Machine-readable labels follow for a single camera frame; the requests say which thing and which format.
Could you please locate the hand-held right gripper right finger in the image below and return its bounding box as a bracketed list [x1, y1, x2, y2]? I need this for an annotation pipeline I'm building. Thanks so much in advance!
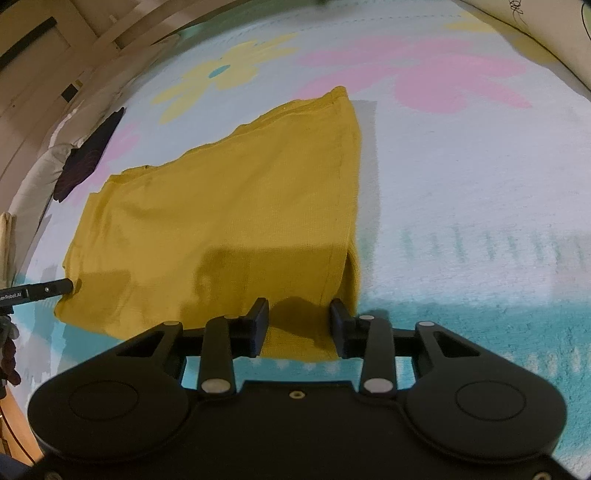
[331, 298, 481, 398]

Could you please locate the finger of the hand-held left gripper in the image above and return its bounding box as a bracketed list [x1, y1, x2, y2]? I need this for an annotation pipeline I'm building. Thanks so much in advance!
[0, 277, 75, 306]

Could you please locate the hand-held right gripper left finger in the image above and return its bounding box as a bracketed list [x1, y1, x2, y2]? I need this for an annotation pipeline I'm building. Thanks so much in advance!
[117, 298, 270, 398]

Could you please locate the mustard yellow knit garment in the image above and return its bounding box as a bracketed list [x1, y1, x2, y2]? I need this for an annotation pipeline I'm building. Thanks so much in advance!
[54, 85, 365, 363]

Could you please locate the white pillow with dark print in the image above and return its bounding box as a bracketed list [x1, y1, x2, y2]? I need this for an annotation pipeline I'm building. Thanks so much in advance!
[7, 34, 181, 278]

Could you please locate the pastel floral blanket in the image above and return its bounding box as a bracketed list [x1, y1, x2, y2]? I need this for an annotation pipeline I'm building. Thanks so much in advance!
[14, 0, 591, 476]

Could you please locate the wooden bed headboard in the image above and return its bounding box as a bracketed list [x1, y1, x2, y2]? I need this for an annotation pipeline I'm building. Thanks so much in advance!
[0, 0, 232, 195]

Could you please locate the folded floral quilt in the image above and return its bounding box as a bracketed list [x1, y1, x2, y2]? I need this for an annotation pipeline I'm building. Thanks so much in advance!
[462, 0, 591, 93]

